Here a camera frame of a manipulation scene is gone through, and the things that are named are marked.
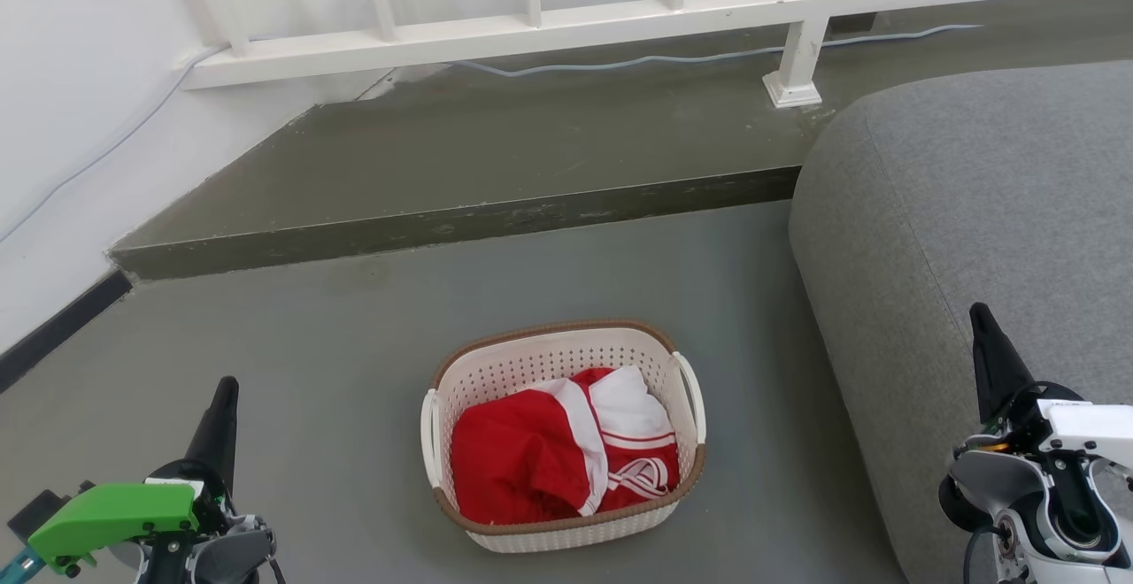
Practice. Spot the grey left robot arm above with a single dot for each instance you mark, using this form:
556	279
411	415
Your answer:
226	557

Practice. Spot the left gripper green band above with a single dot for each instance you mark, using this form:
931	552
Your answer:
115	513

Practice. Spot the grey fabric sofa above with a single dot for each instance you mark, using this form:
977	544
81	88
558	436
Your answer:
974	212

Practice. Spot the black baseboard strip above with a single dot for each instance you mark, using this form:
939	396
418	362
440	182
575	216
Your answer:
53	332

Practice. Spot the white garment with red stripes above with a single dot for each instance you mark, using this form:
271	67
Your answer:
630	407

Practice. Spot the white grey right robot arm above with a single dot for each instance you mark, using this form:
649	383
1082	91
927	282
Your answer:
1018	500

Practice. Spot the white metal railing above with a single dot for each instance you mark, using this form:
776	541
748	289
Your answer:
531	31

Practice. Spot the red garment with white trim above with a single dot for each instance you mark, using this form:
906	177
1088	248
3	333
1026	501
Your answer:
513	460

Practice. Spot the white perforated laundry basket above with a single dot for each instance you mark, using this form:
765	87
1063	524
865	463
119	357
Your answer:
531	363

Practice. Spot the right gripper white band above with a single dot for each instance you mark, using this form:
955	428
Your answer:
1089	429

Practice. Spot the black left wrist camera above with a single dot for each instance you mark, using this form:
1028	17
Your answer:
40	508

